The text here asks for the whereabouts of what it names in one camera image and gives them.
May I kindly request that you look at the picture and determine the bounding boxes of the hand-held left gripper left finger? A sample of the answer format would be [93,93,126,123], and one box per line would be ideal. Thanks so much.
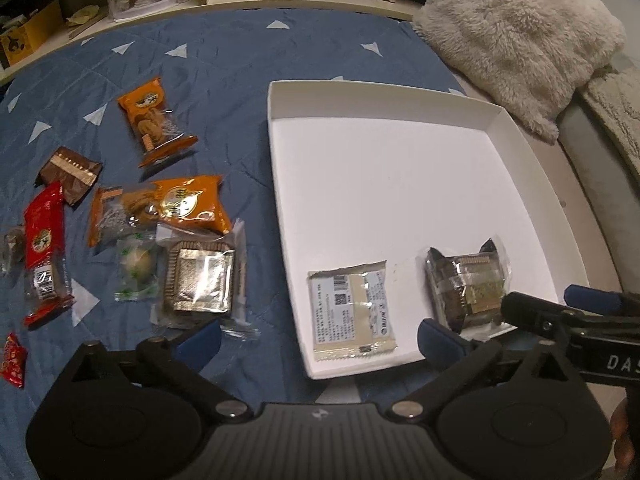
[65,317,253,423]

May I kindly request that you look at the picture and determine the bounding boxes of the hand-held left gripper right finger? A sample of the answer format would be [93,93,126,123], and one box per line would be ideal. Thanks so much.
[387,317,583,418]

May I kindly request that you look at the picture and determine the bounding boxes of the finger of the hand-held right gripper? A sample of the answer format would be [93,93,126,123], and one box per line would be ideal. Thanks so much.
[500,291,576,345]
[564,284,640,317]

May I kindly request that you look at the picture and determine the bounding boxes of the clear-wrapped square pastry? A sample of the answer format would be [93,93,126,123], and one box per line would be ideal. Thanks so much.
[150,217,261,343]

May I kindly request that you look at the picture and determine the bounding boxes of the clear-wrapped dark pastry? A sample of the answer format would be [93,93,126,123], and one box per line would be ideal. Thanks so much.
[425,237,518,336]

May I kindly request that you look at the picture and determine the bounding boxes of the white labelled snack packet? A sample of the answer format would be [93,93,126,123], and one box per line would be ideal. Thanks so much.
[306,260,399,363]

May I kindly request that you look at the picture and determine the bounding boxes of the green and white candy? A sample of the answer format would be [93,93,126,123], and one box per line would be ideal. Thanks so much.
[114,232,161,303]

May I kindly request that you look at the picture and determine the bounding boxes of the long orange biscuit packet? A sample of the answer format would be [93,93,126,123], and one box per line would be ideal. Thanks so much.
[87,175,234,248]

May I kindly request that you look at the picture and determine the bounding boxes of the white cardboard box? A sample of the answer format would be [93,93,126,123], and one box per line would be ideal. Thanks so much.
[266,80,588,380]

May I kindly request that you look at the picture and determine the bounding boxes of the small clear snack wrapper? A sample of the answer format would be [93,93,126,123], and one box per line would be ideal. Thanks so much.
[0,227,26,276]

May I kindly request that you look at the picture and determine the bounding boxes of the person's right hand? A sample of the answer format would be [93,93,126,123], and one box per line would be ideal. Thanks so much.
[611,399,640,468]

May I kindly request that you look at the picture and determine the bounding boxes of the small red snack packet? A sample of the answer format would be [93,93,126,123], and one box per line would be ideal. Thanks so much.
[0,332,27,390]

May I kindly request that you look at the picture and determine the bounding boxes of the beige textured blanket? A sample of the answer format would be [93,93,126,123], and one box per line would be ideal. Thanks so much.
[580,62,640,186]

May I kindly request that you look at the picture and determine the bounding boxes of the brown snack packet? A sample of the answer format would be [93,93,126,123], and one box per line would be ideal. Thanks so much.
[35,146,103,207]

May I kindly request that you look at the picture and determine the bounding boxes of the small orange biscuit packet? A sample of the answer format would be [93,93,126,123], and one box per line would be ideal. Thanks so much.
[117,76,199,168]

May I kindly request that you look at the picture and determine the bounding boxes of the white fluffy pillow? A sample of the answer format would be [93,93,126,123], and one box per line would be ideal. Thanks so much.
[411,0,628,143]

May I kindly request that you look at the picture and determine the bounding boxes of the blue triangle-print quilt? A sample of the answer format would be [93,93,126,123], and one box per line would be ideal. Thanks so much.
[0,7,468,480]

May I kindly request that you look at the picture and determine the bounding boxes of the wooden headboard shelf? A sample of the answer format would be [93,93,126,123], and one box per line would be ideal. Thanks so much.
[0,0,421,86]

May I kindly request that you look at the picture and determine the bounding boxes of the small beige ornament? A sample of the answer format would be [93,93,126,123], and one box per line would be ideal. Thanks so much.
[65,5,108,28]

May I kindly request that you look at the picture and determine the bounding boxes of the yellow cardboard box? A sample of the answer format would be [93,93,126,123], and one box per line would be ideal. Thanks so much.
[0,0,65,68]

